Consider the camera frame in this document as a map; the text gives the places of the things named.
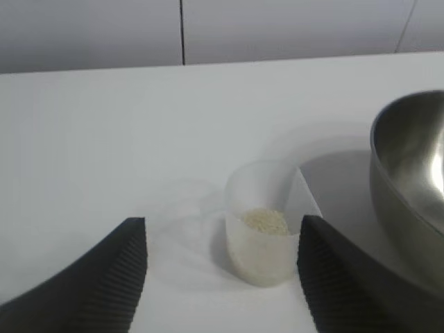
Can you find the translucent plastic measuring cup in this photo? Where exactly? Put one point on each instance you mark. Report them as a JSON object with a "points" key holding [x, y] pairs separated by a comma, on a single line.
{"points": [[256, 256]]}

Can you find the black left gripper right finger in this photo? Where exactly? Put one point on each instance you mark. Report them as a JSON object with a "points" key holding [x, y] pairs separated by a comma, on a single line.
{"points": [[347, 288]]}

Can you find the stainless steel mixing bowl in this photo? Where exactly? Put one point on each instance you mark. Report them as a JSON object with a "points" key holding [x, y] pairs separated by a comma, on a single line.
{"points": [[409, 166]]}

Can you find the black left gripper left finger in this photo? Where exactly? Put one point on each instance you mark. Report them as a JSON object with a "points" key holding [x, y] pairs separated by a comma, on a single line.
{"points": [[86, 288]]}

